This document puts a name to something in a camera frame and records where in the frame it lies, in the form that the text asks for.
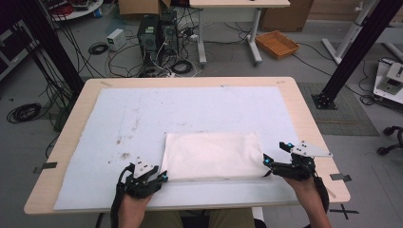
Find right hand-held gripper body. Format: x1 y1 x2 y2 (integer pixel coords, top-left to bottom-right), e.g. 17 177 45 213
272 140 334 182

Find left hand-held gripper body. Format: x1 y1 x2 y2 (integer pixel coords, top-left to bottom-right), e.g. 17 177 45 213
125 156 163 200

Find white tank top black trim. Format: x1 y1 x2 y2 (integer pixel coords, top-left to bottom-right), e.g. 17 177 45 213
160 131 272 182

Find person's right hand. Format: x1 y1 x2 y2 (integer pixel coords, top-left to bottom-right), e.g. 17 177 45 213
283 176 318 201

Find person's left hand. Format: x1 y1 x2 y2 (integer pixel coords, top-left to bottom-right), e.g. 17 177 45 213
119 193 153 220

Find black tape strip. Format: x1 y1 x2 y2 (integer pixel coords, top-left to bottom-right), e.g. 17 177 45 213
32 161 59 175
329 172 353 183

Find black tape cross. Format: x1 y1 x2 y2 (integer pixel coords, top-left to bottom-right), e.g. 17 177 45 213
329 203 360 220

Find grey floor mat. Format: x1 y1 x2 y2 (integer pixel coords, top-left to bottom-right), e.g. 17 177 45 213
297 82 380 138

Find white foam mat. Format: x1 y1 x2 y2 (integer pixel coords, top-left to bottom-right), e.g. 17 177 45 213
53 85 307 212

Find person's khaki pants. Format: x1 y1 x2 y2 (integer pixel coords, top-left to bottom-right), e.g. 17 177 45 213
139 208 257 228

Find black office chair base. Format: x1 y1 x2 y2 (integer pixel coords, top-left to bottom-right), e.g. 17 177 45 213
375 124 403 157

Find orange woven basket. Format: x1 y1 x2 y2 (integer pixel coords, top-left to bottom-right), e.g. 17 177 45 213
254 29 300 61

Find white machine on floor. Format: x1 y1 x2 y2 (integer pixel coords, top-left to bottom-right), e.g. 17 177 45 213
373 58 403 105

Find white metal stand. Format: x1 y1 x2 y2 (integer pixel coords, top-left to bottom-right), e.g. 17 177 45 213
320 0 382 66

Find large closed cardboard box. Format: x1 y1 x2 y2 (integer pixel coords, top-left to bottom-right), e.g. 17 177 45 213
259 0 315 33

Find black computer tower green label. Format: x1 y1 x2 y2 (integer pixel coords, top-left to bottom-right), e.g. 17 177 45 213
136 13 162 66

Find white power supply box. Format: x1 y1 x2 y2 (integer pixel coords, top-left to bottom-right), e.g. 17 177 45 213
106 28 127 52

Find white-legged wooden desk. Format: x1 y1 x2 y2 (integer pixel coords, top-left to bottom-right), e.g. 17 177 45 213
188 0 292 67

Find round white table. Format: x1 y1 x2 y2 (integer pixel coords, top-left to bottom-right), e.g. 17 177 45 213
40 0 105 22

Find grey metal rack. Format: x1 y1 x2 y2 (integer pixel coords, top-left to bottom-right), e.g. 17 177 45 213
0 19 41 81

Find black metal frame post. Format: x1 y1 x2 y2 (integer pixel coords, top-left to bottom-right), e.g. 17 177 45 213
18 0 86 96
311 0 403 111

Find small black cable coil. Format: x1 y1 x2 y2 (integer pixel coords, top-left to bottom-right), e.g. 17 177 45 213
87 41 110 56

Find large black cable coil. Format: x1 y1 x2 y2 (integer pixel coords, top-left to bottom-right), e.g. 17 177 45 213
6 102 43 124

